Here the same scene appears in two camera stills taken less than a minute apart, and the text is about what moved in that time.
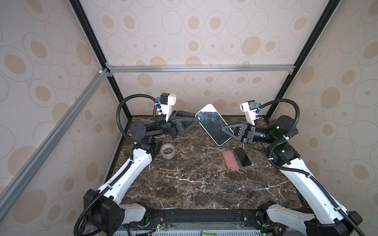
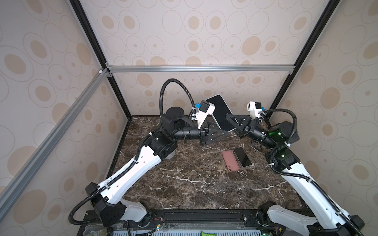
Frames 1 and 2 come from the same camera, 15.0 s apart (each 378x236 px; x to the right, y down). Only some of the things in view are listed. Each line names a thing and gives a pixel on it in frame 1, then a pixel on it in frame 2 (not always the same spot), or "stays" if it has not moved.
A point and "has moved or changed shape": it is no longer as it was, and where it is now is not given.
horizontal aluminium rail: [133, 69] stays
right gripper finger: [243, 126] -> [232, 118]
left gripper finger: [182, 116] -> [212, 125]
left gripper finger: [182, 124] -> [214, 134]
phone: [212, 122] has moved or changed shape
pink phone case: [231, 162] stays
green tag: [207, 234] stays
